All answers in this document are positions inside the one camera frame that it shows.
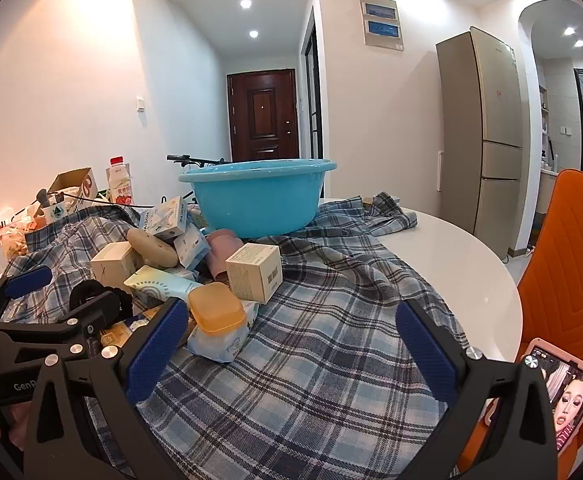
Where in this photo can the open cardboard box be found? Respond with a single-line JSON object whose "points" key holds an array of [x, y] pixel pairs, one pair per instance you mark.
{"points": [[78, 182]]}

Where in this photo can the white box with dark lettering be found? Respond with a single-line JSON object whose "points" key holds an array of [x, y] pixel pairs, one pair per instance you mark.
{"points": [[164, 217]]}

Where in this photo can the beige refrigerator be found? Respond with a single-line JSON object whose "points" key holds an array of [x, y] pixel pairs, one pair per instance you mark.
{"points": [[486, 135]]}

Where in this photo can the beige square box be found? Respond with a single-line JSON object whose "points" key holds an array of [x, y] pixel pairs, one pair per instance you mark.
{"points": [[113, 262]]}

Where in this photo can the white wall box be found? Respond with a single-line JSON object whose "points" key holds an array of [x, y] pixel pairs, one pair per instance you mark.
{"points": [[440, 170]]}

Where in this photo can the pale yellow cosmetic tube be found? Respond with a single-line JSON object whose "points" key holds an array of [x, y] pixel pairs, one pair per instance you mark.
{"points": [[161, 285]]}

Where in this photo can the wall electrical panel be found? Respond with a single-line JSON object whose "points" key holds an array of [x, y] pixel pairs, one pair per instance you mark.
{"points": [[381, 22]]}

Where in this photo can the brown wooden door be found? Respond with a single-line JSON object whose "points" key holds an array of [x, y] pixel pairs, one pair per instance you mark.
{"points": [[264, 115]]}

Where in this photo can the black-framed glass door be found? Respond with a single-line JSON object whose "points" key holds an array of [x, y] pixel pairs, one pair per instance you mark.
{"points": [[313, 95]]}

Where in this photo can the beige round case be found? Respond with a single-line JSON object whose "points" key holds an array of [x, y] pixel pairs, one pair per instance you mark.
{"points": [[151, 247]]}

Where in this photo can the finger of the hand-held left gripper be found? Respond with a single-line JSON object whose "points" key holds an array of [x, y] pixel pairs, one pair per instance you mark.
{"points": [[46, 337], [26, 280]]}

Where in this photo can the pale square box with barcode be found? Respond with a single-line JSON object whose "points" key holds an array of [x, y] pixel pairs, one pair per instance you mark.
{"points": [[249, 272]]}

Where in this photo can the blue plaid shirt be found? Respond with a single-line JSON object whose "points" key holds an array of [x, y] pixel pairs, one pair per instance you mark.
{"points": [[316, 360]]}

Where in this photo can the small yellow soap piece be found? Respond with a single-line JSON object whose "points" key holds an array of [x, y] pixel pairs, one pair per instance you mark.
{"points": [[216, 307]]}

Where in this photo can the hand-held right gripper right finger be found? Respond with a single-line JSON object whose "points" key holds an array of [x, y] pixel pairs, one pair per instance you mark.
{"points": [[426, 355]]}

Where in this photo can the black electric bicycle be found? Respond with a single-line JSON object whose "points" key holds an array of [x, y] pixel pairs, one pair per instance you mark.
{"points": [[196, 160]]}

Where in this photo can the pale blue tissue pack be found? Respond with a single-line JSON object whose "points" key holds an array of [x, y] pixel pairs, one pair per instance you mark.
{"points": [[219, 345]]}

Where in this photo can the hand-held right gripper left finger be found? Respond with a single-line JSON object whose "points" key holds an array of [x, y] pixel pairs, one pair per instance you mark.
{"points": [[157, 350]]}

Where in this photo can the kitchen shelf unit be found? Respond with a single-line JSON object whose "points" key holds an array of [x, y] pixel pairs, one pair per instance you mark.
{"points": [[549, 130]]}

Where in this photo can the pink-cased phone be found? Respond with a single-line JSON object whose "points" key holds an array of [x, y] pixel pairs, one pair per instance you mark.
{"points": [[569, 395]]}

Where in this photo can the blue plastic basin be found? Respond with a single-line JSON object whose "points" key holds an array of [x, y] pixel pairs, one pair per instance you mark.
{"points": [[256, 200]]}

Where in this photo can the white milk bottle red cap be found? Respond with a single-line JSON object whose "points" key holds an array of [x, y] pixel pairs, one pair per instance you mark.
{"points": [[120, 185]]}

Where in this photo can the pale blue rectangular box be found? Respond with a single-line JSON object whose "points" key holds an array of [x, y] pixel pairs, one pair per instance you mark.
{"points": [[191, 245]]}

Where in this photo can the orange chair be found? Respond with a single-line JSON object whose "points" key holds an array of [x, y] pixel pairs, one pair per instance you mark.
{"points": [[566, 270]]}

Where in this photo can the pink plastic cup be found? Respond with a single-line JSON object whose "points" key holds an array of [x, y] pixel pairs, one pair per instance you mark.
{"points": [[224, 250]]}

